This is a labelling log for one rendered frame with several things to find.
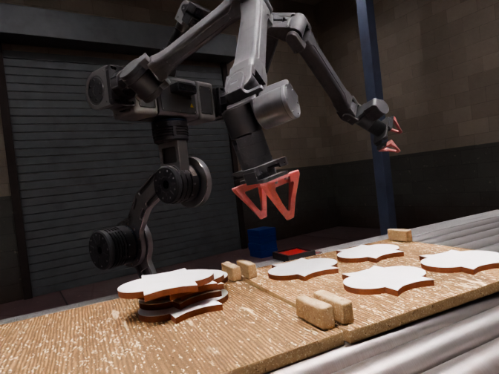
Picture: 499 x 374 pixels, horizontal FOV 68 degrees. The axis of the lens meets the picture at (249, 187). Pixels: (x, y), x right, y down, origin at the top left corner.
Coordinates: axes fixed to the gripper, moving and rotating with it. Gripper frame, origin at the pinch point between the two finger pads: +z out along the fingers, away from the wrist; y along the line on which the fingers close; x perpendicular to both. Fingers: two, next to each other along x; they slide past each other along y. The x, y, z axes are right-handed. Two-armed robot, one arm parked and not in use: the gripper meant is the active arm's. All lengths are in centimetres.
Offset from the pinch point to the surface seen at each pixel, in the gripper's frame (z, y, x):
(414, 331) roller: 15.0, -24.6, 0.0
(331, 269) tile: 12.3, -4.4, -4.6
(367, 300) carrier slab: 12.2, -18.2, 0.4
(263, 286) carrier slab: 10.0, -2.0, 7.4
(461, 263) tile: 16.0, -18.1, -19.1
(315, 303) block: 7.3, -21.0, 9.6
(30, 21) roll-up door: -240, 426, -1
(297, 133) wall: -12, 519, -367
